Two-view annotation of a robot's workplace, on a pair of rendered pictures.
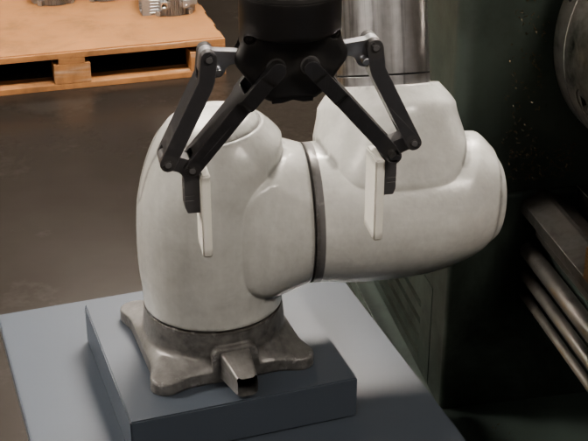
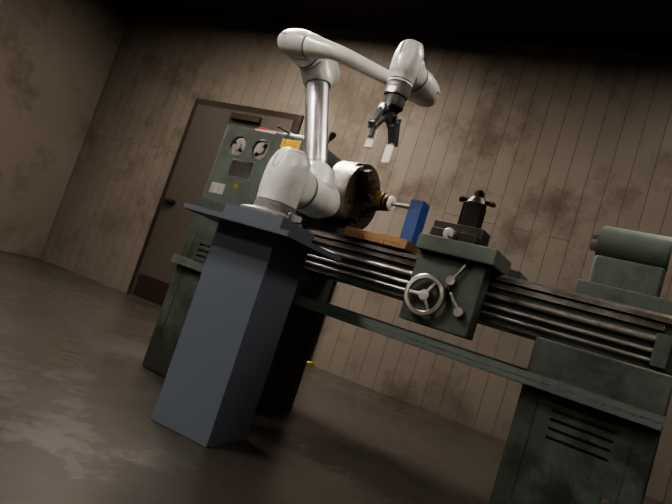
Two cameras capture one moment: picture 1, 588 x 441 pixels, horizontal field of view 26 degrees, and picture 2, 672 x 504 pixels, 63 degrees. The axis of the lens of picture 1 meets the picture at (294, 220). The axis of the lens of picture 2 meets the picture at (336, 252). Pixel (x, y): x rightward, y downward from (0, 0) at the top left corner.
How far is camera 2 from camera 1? 1.70 m
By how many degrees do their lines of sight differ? 55
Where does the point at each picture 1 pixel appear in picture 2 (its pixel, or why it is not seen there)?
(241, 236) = (305, 180)
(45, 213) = not seen: outside the picture
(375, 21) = (322, 147)
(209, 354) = (287, 213)
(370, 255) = (323, 200)
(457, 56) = not seen: hidden behind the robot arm
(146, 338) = (264, 207)
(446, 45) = not seen: hidden behind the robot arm
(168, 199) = (293, 163)
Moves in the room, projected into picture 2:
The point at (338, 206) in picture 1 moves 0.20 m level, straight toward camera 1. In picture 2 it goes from (320, 184) to (356, 188)
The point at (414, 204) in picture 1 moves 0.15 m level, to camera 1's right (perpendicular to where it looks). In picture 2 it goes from (332, 192) to (355, 204)
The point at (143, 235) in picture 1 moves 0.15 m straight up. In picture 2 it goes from (278, 173) to (291, 134)
